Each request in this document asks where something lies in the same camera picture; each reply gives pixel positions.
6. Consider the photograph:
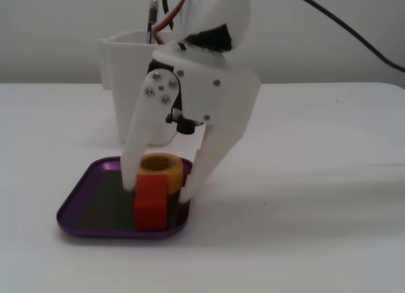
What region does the white moving gripper finger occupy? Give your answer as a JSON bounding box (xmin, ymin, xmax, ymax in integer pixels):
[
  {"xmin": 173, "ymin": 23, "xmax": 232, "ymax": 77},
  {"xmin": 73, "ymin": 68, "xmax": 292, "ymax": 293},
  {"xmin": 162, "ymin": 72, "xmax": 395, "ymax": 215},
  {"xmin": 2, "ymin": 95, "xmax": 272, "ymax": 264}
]
[{"xmin": 121, "ymin": 69, "xmax": 184, "ymax": 192}]

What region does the thick black cable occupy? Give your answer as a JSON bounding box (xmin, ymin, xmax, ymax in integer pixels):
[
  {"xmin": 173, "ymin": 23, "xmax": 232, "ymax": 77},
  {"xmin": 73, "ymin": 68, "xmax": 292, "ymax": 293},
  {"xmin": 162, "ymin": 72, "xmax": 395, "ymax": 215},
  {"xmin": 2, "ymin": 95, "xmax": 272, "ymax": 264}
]
[{"xmin": 288, "ymin": 0, "xmax": 405, "ymax": 73}]

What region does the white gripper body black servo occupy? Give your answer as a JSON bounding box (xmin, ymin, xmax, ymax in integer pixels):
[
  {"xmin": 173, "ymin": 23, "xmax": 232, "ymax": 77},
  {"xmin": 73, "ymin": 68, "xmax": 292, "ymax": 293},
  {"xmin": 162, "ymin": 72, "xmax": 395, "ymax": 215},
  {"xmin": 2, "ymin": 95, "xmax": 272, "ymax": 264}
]
[{"xmin": 147, "ymin": 39, "xmax": 262, "ymax": 142}]

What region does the purple metal tray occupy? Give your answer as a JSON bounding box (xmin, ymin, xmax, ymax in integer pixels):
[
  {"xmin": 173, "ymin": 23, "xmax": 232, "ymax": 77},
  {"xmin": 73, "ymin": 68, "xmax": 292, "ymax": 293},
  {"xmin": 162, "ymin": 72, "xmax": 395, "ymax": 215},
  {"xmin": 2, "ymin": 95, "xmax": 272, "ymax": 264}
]
[{"xmin": 56, "ymin": 156, "xmax": 195, "ymax": 241}]

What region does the red servo wire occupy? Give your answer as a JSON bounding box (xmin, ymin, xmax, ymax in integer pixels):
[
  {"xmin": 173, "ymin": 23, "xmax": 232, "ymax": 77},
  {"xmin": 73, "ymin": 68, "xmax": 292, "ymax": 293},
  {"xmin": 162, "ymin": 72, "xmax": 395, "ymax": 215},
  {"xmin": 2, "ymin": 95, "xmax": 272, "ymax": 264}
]
[{"xmin": 154, "ymin": 0, "xmax": 191, "ymax": 46}]

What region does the yellow tape roll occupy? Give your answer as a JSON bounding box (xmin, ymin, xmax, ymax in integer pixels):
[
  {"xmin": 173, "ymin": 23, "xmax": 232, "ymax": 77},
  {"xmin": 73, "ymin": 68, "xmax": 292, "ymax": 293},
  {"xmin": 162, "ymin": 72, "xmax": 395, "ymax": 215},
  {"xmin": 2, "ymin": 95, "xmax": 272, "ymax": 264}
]
[{"xmin": 132, "ymin": 152, "xmax": 185, "ymax": 195}]

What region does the white fixed gripper finger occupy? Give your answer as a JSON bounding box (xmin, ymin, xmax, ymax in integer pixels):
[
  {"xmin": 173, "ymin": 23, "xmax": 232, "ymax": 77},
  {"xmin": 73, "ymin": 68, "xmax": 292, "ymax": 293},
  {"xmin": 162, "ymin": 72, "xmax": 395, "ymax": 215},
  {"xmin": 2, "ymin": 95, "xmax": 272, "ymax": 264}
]
[{"xmin": 179, "ymin": 122, "xmax": 249, "ymax": 203}]

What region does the red cube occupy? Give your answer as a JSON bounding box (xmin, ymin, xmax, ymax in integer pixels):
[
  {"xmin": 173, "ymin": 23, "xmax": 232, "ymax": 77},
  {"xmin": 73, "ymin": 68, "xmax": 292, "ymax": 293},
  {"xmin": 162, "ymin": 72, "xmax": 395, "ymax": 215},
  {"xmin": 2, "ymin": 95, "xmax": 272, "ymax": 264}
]
[{"xmin": 133, "ymin": 173, "xmax": 169, "ymax": 232}]

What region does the clear black ballpoint pen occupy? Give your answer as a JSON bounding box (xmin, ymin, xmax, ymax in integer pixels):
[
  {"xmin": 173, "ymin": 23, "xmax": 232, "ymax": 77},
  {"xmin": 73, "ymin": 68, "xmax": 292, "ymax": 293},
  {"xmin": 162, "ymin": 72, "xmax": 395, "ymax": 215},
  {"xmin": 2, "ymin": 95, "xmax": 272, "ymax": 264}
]
[{"xmin": 146, "ymin": 0, "xmax": 159, "ymax": 44}]

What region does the white plastic box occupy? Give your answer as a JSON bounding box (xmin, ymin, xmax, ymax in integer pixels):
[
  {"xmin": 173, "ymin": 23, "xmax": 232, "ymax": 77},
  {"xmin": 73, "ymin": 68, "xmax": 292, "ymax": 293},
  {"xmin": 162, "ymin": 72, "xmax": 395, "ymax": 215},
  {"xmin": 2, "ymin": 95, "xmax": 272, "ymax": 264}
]
[{"xmin": 97, "ymin": 29, "xmax": 182, "ymax": 149}]

